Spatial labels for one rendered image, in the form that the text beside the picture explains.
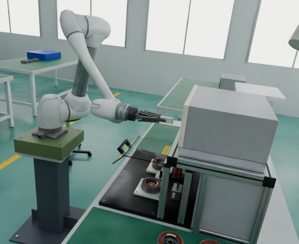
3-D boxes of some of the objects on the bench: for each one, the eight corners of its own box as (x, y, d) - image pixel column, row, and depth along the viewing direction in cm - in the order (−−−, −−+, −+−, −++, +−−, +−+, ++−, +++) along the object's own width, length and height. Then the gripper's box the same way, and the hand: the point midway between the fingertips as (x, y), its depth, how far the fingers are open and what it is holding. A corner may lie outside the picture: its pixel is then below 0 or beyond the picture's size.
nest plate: (133, 194, 143) (133, 192, 143) (141, 179, 157) (142, 177, 157) (160, 201, 140) (160, 199, 140) (166, 185, 154) (166, 183, 153)
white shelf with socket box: (225, 145, 217) (236, 91, 201) (225, 129, 251) (235, 82, 234) (270, 154, 210) (286, 98, 193) (264, 136, 243) (277, 87, 227)
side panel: (192, 233, 124) (203, 173, 112) (192, 228, 127) (203, 169, 115) (254, 249, 118) (273, 188, 106) (254, 244, 121) (272, 184, 109)
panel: (190, 227, 124) (200, 171, 114) (201, 161, 184) (209, 121, 173) (192, 227, 124) (203, 172, 113) (203, 161, 184) (211, 121, 173)
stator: (181, 260, 109) (182, 253, 108) (154, 254, 111) (155, 247, 109) (183, 239, 119) (184, 233, 118) (158, 234, 121) (159, 228, 120)
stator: (137, 190, 145) (138, 184, 144) (145, 179, 155) (145, 174, 154) (156, 196, 142) (157, 190, 140) (163, 185, 151) (164, 180, 150)
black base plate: (98, 205, 136) (98, 201, 135) (136, 151, 194) (137, 148, 193) (190, 229, 126) (190, 225, 125) (201, 165, 184) (202, 162, 183)
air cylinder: (170, 198, 143) (171, 190, 141) (172, 190, 150) (173, 182, 148) (179, 201, 142) (181, 192, 140) (181, 192, 148) (183, 184, 146)
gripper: (132, 115, 148) (174, 123, 143) (124, 123, 136) (169, 132, 131) (133, 102, 145) (176, 110, 140) (125, 110, 134) (171, 118, 128)
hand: (166, 119), depth 136 cm, fingers closed
